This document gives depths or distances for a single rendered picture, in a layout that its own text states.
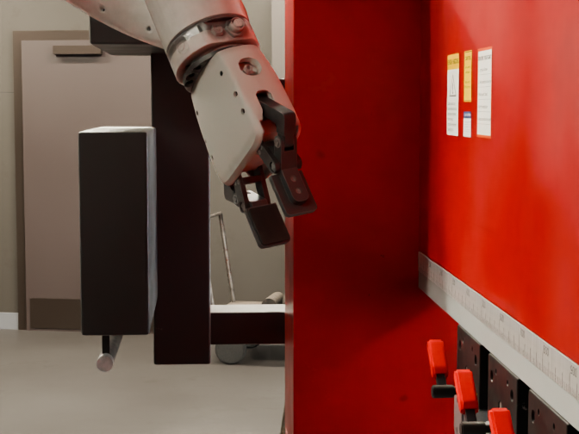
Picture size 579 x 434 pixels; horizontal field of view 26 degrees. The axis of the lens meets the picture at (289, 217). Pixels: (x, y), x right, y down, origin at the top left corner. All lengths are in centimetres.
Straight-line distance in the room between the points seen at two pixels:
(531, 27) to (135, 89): 769
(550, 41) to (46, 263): 809
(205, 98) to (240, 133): 6
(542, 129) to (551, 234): 11
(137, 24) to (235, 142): 23
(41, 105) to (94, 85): 42
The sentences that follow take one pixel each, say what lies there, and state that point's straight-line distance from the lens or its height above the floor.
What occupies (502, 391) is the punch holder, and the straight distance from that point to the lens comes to 151.
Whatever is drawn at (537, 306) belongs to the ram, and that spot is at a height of 143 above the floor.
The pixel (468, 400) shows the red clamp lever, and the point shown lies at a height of 129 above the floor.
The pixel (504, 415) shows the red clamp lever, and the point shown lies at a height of 131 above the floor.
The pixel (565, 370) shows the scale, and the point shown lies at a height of 139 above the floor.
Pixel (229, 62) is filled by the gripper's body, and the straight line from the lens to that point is 113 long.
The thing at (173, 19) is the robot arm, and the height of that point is 172.
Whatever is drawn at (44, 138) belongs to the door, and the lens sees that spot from 919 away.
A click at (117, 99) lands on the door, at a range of 903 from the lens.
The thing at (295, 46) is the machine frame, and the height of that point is 174.
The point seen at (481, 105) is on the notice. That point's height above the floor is 165.
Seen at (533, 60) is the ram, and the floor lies 169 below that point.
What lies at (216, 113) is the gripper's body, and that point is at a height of 164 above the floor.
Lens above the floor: 165
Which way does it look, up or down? 5 degrees down
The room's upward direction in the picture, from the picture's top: straight up
